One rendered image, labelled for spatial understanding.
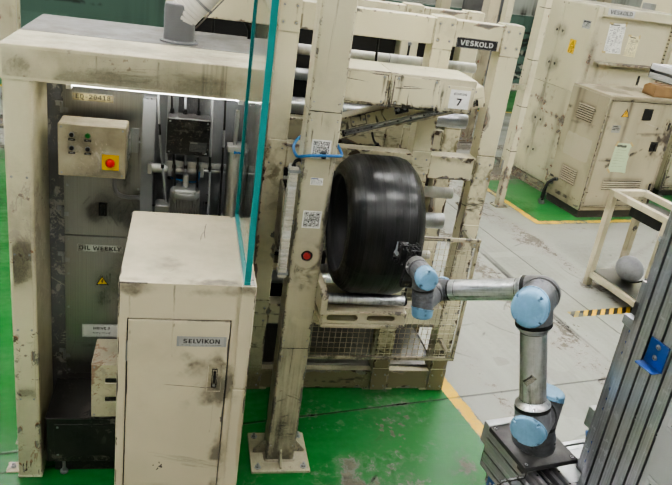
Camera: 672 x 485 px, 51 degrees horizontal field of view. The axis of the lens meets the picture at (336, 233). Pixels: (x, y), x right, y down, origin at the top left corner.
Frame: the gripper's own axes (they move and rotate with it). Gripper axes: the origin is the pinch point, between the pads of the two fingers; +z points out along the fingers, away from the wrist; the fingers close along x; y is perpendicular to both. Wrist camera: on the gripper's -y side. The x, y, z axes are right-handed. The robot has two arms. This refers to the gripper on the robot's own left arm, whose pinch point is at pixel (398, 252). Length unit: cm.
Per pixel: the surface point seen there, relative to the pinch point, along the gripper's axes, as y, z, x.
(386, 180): 24.8, 12.4, 5.1
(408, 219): 12.4, 3.1, -3.0
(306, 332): -47, 27, 26
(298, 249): -8.6, 22.8, 34.2
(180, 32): 69, 42, 86
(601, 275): -79, 220, -242
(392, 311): -31.2, 16.5, -7.2
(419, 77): 63, 41, -11
